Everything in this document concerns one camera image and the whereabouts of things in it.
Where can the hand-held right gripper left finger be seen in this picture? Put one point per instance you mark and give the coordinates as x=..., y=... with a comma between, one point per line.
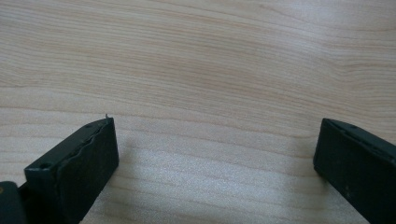
x=77, y=168

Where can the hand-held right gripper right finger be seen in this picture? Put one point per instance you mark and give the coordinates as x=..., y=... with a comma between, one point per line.
x=358, y=165

